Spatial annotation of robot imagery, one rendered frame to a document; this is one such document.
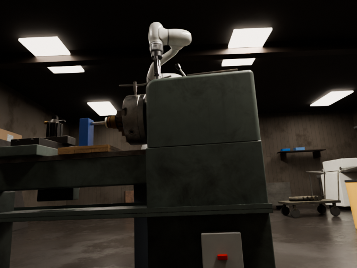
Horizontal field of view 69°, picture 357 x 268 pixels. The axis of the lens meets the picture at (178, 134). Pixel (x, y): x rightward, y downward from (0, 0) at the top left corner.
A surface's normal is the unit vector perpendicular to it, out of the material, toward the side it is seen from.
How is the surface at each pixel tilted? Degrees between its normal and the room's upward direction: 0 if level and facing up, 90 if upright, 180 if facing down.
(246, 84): 90
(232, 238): 90
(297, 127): 90
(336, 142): 90
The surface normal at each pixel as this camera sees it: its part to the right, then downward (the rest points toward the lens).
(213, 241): -0.13, -0.19
